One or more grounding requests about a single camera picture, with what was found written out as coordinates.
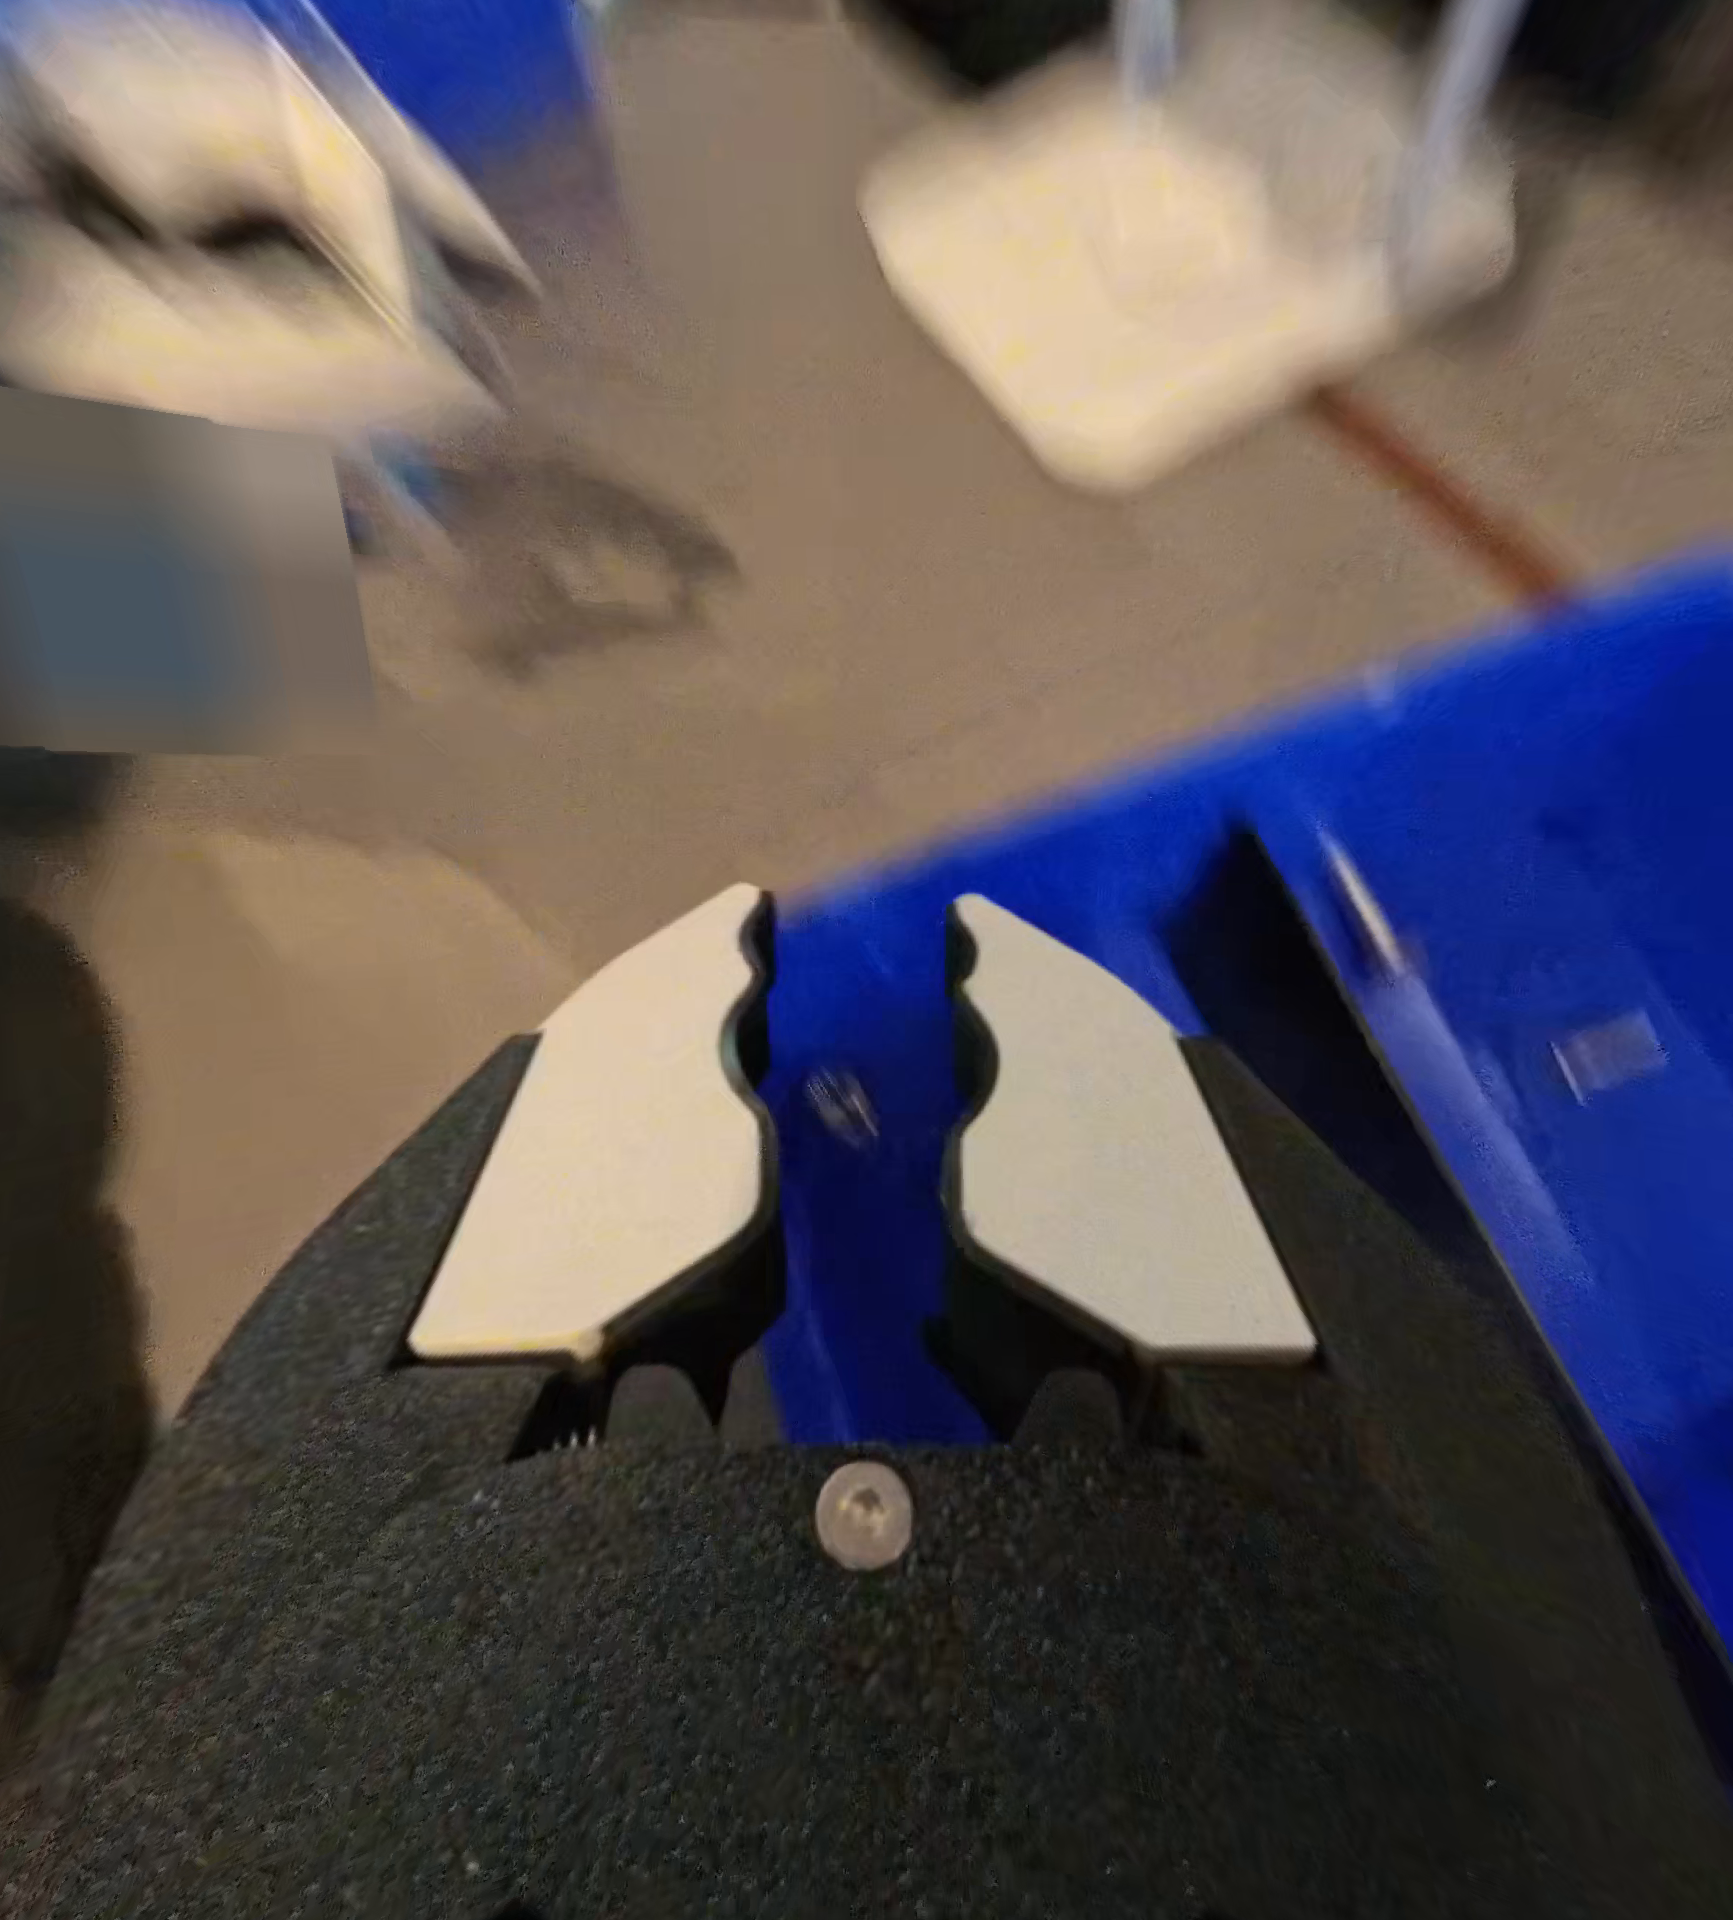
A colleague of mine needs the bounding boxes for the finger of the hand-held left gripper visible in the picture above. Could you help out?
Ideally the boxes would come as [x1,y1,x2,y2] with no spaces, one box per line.
[0,239,509,437]
[0,29,539,323]

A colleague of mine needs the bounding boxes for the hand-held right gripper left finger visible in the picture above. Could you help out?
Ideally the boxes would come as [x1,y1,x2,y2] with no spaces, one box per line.
[403,881,781,1367]

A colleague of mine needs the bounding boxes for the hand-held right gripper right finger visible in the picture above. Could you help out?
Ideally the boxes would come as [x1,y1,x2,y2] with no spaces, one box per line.
[944,891,1321,1370]

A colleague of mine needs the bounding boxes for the metal bolt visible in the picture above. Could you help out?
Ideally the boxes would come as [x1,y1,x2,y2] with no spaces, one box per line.
[1317,832,1412,978]
[803,1063,883,1149]

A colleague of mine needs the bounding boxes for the blue plastic bin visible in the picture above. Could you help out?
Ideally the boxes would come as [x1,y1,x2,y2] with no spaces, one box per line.
[241,0,612,198]
[759,515,1733,1920]

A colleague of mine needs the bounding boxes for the wooden document stand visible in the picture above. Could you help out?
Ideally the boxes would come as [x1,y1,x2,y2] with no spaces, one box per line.
[858,0,1529,498]

